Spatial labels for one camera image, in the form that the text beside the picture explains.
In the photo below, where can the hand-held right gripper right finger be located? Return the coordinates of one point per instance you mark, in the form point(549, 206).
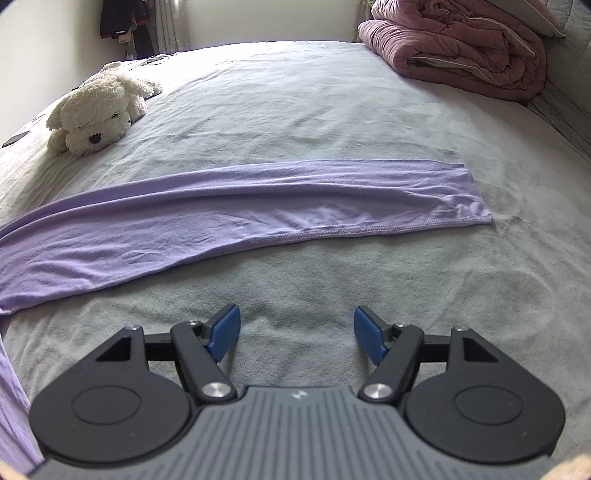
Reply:
point(369, 334)

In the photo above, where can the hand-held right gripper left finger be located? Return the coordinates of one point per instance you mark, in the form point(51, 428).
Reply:
point(226, 330)

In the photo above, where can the purple pants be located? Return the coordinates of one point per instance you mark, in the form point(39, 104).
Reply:
point(231, 207)

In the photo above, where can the hanging dark clothes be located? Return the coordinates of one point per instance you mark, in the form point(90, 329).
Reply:
point(124, 23)

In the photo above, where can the white plush dog toy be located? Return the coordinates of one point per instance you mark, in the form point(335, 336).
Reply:
point(97, 110)

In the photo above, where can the black phone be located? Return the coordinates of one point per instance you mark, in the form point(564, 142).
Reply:
point(14, 139)

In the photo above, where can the grey quilted headboard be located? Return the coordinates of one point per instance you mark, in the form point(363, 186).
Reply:
point(570, 115)

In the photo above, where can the pink folded quilt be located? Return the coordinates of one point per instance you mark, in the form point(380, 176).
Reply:
point(461, 46)

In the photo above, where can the grey star-print curtain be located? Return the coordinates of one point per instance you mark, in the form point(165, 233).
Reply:
point(173, 25)

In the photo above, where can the pink and grey pillow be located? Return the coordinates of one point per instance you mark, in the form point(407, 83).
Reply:
point(531, 14)

